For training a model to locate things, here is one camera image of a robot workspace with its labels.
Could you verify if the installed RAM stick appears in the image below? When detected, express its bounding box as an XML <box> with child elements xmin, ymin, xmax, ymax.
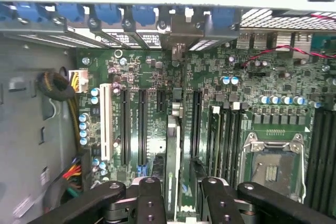
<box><xmin>208</xmin><ymin>105</ymin><xmax>223</xmax><ymax>179</ymax></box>

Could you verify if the green motherboard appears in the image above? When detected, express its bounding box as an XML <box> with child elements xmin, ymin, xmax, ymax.
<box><xmin>75</xmin><ymin>31</ymin><xmax>336</xmax><ymax>210</ymax></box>

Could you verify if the short black expansion slot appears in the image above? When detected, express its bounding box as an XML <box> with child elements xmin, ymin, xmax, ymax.
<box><xmin>156</xmin><ymin>89</ymin><xmax>166</xmax><ymax>113</ymax></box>

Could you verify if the black sleeved cable bundle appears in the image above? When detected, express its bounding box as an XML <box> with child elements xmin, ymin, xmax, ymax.
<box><xmin>36</xmin><ymin>69</ymin><xmax>82</xmax><ymax>156</ymax></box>

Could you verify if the CPU socket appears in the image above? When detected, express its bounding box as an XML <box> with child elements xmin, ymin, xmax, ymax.
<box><xmin>241</xmin><ymin>131</ymin><xmax>307</xmax><ymax>205</ymax></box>

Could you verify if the white expansion slot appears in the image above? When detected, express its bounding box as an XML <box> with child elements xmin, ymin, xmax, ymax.
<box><xmin>99</xmin><ymin>82</ymin><xmax>114</xmax><ymax>162</ymax></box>

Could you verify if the white power connector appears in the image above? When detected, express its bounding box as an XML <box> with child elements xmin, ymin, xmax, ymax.
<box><xmin>68</xmin><ymin>68</ymin><xmax>89</xmax><ymax>94</ymax></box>

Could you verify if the open grey PC case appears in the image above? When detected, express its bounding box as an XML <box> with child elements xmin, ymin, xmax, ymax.
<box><xmin>0</xmin><ymin>0</ymin><xmax>336</xmax><ymax>224</ymax></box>

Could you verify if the multicoloured wire bundle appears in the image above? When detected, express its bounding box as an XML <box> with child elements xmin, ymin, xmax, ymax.
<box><xmin>60</xmin><ymin>155</ymin><xmax>86</xmax><ymax>196</ymax></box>

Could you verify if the blue slot clip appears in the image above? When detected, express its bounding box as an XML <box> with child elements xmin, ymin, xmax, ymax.
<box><xmin>56</xmin><ymin>3</ymin><xmax>86</xmax><ymax>23</ymax></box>
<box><xmin>211</xmin><ymin>7</ymin><xmax>237</xmax><ymax>29</ymax></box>
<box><xmin>131</xmin><ymin>5</ymin><xmax>157</xmax><ymax>25</ymax></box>
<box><xmin>93</xmin><ymin>3</ymin><xmax>123</xmax><ymax>24</ymax></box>
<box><xmin>14</xmin><ymin>2</ymin><xmax>40</xmax><ymax>23</ymax></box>
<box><xmin>0</xmin><ymin>2</ymin><xmax>15</xmax><ymax>23</ymax></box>

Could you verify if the red and black twisted wire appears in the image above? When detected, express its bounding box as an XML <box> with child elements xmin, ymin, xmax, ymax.
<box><xmin>240</xmin><ymin>13</ymin><xmax>336</xmax><ymax>69</ymax></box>

